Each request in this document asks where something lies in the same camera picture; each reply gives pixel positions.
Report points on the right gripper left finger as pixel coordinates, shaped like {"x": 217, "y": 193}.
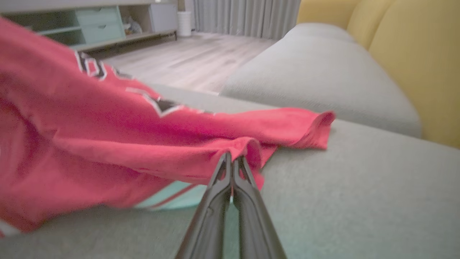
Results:
{"x": 212, "y": 223}

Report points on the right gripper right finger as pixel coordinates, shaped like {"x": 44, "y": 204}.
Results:
{"x": 255, "y": 226}

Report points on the red jersey with white trim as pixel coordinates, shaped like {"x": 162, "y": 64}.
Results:
{"x": 90, "y": 136}

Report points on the large grey sofa seat cushion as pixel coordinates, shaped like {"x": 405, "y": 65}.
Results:
{"x": 359, "y": 201}

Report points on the small grey sofa seat cushion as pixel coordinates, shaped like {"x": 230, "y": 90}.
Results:
{"x": 316, "y": 75}

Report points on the white waste bin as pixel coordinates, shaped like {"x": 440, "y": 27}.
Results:
{"x": 184, "y": 23}

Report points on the grey curtain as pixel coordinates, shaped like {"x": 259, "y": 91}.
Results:
{"x": 244, "y": 16}

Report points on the small grey toy figure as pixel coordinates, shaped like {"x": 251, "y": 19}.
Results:
{"x": 133, "y": 27}

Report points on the yellow sofa back cushion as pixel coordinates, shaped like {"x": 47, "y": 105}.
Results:
{"x": 420, "y": 64}
{"x": 366, "y": 21}
{"x": 323, "y": 10}

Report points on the cabinet with mint drawers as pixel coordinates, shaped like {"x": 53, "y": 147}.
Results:
{"x": 100, "y": 25}

